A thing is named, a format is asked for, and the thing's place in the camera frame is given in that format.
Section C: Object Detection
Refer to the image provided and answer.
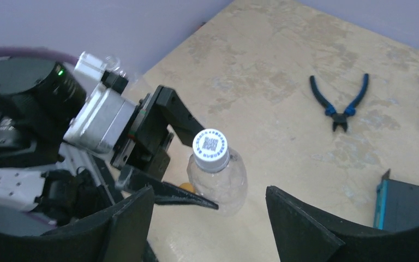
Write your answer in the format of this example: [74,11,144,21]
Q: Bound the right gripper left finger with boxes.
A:
[0,187,154,261]

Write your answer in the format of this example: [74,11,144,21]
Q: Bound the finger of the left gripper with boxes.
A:
[155,85,204,147]
[115,165,219,210]

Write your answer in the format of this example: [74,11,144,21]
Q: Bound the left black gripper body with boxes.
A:
[110,92,173,180]

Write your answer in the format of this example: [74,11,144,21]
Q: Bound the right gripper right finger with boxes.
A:
[265,186,419,261]

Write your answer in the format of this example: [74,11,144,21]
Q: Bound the dark network switch box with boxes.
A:
[373,169,419,232]

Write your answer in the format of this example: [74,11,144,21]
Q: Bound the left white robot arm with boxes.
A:
[0,57,219,225]

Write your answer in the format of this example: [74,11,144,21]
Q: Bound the orange bottle cap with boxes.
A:
[179,182,196,193]

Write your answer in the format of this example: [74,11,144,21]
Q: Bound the blue handled pliers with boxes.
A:
[309,73,370,133]

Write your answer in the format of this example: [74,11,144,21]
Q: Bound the white bottle cap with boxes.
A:
[192,128,230,173]

